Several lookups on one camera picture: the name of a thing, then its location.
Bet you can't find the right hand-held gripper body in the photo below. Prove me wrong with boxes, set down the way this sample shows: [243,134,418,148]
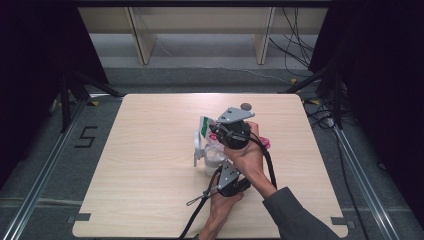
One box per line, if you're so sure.
[209,106,256,150]

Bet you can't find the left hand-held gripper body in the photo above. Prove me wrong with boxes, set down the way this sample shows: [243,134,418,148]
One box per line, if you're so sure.
[216,159,252,198]

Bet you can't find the clear container with grey lid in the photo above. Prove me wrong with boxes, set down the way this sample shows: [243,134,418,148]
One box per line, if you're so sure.
[193,129,232,177]

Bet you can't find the pink and white plastic bag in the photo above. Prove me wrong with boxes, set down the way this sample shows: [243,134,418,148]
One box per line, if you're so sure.
[198,115,272,150]

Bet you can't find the person's right hand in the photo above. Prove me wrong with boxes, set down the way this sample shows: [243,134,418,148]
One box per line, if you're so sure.
[222,121,270,185]

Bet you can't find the person's left hand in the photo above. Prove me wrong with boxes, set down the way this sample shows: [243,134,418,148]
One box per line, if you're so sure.
[208,189,245,222]

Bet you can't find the black zip tie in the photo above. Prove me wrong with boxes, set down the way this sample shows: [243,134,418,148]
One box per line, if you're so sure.
[185,192,212,207]

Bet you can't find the black metal stand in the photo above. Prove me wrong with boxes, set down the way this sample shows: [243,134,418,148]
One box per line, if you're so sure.
[279,58,345,130]
[59,68,124,134]

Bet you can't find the black curtain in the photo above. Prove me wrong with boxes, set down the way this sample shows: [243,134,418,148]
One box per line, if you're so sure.
[308,0,424,219]
[0,0,110,189]

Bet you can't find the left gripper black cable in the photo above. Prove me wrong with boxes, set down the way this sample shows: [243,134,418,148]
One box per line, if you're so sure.
[179,165,224,240]

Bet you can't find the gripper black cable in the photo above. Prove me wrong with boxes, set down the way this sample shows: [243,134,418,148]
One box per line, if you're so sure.
[248,130,278,190]
[179,165,224,240]

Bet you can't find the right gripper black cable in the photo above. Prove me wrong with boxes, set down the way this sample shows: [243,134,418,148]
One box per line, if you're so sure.
[248,130,278,190]

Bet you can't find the tangle of floor cables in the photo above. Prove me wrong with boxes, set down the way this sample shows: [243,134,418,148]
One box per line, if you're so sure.
[303,99,338,131]

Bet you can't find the bundle of black cables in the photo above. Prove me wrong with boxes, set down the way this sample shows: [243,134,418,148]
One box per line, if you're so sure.
[268,6,317,78]

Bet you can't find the grey table bracket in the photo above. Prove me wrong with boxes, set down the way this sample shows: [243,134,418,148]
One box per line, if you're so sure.
[65,212,92,225]
[330,216,356,230]

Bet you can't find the metal floor rail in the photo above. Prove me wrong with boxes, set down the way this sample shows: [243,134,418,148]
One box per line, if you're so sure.
[332,126,403,240]
[0,99,88,240]

